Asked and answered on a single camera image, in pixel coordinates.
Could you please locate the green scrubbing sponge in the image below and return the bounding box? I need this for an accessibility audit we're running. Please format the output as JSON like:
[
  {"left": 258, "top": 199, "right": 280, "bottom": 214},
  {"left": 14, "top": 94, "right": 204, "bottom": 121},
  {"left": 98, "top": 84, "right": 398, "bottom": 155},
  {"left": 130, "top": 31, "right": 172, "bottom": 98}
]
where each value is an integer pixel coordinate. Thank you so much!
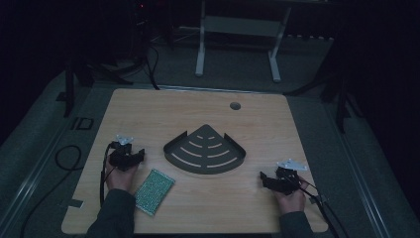
[{"left": 134, "top": 168, "right": 176, "bottom": 217}]

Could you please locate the person's left hand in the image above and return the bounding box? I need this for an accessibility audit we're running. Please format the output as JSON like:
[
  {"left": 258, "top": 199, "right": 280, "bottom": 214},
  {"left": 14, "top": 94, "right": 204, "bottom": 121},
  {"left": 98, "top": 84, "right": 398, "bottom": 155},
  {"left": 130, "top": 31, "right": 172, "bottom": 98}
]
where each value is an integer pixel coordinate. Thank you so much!
[{"left": 105, "top": 160, "right": 141, "bottom": 195}]

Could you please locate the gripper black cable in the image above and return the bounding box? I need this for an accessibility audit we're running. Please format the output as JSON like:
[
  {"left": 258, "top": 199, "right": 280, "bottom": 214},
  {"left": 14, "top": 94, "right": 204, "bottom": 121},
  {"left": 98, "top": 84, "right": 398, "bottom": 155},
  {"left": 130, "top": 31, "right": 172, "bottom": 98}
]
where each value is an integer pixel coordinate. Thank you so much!
[
  {"left": 286, "top": 172, "right": 351, "bottom": 238},
  {"left": 99, "top": 142, "right": 117, "bottom": 208}
]

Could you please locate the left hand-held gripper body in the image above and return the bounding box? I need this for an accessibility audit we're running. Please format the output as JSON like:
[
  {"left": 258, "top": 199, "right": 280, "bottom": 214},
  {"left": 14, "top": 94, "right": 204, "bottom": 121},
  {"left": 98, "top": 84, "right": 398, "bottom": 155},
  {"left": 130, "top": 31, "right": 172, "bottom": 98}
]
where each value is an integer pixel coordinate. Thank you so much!
[{"left": 108, "top": 133, "right": 137, "bottom": 168}]

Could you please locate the person's right hand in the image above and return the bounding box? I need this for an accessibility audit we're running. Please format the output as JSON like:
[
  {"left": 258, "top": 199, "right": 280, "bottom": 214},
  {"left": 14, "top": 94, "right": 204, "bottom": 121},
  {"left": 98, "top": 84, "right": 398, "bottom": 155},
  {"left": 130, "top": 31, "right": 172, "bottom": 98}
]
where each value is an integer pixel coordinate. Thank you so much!
[{"left": 274, "top": 177, "right": 310, "bottom": 216}]

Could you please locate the black floor cable loop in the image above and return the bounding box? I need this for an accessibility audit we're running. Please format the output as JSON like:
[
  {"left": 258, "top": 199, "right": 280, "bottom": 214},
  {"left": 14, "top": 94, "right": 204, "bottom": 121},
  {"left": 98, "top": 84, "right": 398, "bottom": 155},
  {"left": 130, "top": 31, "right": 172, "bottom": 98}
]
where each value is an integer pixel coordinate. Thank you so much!
[{"left": 19, "top": 144, "right": 84, "bottom": 238}]

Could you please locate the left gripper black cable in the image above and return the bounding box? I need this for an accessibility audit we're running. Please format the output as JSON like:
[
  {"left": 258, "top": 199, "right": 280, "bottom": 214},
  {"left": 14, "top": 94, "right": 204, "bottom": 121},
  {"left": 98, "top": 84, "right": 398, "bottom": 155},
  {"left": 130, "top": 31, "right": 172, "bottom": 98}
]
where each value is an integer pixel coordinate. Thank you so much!
[{"left": 99, "top": 142, "right": 117, "bottom": 208}]

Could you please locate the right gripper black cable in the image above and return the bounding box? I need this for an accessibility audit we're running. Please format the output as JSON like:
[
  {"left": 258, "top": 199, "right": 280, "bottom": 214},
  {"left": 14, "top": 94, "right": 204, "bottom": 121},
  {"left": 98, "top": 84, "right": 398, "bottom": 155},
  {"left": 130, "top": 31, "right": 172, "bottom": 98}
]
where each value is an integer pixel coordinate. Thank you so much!
[{"left": 286, "top": 172, "right": 351, "bottom": 238}]

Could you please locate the black hanging cable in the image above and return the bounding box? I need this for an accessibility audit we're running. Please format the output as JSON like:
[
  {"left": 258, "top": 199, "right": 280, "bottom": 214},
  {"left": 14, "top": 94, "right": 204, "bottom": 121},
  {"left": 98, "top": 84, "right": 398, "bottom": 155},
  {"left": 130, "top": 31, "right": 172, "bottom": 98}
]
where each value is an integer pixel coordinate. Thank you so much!
[{"left": 144, "top": 43, "right": 162, "bottom": 91}]

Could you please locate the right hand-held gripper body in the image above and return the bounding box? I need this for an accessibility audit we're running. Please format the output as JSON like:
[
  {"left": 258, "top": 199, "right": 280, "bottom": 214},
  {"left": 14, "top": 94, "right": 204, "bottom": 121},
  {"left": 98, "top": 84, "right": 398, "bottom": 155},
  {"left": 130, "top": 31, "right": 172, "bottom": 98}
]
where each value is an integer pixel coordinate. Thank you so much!
[{"left": 274, "top": 158, "right": 309, "bottom": 196}]

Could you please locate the black tripod stand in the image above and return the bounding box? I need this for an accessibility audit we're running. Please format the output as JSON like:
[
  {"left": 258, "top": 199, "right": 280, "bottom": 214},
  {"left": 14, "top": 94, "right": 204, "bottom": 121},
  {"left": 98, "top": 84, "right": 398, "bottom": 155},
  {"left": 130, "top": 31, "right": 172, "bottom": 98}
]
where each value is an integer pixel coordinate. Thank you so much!
[
  {"left": 282, "top": 62, "right": 366, "bottom": 135},
  {"left": 54, "top": 56, "right": 135, "bottom": 119}
]

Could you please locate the white metal stand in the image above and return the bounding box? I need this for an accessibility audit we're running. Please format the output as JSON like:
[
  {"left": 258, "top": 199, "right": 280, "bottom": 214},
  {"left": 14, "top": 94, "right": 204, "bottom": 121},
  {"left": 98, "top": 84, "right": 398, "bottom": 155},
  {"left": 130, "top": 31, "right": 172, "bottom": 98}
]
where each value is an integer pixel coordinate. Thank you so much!
[{"left": 194, "top": 0, "right": 293, "bottom": 84}]

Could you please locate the dark metal corner shelf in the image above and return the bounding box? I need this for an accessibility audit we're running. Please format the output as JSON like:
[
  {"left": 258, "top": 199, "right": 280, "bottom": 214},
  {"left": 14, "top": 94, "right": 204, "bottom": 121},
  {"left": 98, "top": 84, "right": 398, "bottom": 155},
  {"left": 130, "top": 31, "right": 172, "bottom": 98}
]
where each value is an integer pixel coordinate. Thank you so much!
[{"left": 162, "top": 123, "right": 248, "bottom": 176}]

